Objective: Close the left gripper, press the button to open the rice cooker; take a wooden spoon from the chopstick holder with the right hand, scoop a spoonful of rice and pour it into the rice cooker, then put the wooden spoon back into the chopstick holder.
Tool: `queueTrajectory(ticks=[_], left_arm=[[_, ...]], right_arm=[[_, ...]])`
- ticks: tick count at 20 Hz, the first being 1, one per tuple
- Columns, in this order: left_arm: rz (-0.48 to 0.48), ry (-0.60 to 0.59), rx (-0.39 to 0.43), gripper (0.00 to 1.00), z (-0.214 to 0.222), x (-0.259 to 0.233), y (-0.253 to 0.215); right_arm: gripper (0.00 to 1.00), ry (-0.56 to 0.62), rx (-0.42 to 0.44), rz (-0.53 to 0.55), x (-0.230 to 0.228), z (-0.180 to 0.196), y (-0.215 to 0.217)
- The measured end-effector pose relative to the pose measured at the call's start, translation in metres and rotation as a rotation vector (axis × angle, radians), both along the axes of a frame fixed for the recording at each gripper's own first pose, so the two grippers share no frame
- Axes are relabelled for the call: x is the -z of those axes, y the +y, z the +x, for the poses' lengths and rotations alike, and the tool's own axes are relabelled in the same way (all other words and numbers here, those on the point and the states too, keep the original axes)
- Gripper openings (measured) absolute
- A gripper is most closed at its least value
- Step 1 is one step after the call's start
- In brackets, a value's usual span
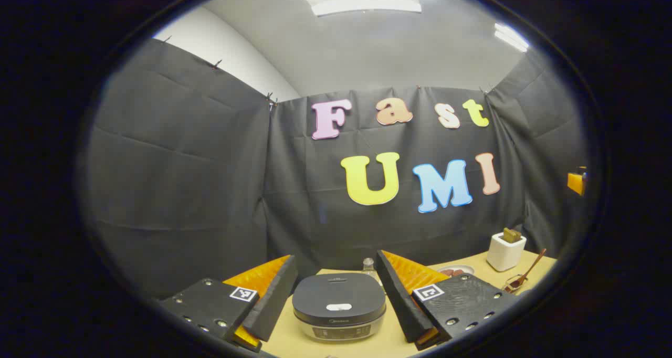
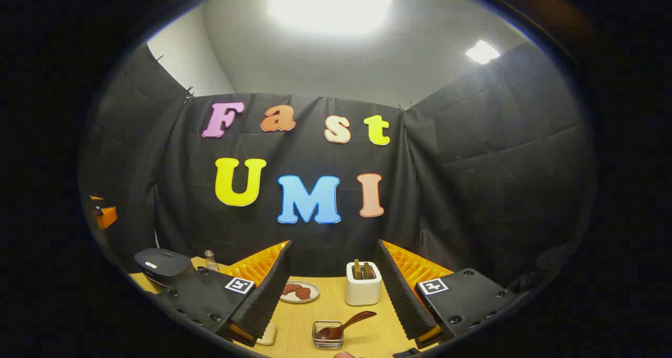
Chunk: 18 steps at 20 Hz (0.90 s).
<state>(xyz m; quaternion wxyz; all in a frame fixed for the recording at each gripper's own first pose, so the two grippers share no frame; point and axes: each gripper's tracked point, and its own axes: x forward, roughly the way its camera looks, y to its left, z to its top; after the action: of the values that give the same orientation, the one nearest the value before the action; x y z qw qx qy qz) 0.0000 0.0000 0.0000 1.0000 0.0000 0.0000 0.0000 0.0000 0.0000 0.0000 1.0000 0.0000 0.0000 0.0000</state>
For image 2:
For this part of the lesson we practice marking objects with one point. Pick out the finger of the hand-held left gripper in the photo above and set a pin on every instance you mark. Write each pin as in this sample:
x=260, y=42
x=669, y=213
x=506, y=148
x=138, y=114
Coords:
x=106, y=216

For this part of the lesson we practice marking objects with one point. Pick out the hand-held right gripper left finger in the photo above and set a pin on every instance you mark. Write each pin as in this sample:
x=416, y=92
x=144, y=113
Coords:
x=268, y=300

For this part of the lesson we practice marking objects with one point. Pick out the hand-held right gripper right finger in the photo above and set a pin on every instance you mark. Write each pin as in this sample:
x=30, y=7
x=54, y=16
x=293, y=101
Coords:
x=401, y=300

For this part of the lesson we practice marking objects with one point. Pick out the white chopstick holder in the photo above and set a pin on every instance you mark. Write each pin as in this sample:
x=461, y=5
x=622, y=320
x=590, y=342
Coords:
x=362, y=292

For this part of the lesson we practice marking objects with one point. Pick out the dark wooden spoon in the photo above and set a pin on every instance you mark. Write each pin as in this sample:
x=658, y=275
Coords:
x=349, y=321

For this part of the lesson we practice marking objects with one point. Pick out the black rice cooker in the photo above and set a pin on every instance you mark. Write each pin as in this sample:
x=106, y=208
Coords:
x=163, y=263

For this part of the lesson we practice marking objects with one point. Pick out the red sausage piece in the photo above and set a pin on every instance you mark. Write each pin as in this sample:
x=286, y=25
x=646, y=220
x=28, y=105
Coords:
x=290, y=288
x=303, y=293

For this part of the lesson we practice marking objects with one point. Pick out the white round plate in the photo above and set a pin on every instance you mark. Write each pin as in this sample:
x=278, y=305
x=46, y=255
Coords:
x=315, y=290

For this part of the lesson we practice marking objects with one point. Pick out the small glass bottle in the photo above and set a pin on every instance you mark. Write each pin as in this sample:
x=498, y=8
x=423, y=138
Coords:
x=211, y=262

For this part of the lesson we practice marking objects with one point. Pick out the small ceiling light panel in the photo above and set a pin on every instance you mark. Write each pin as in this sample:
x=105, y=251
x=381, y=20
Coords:
x=482, y=52

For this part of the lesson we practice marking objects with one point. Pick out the large ceiling light panel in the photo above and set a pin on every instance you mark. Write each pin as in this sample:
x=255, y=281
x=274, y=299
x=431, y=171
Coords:
x=331, y=3

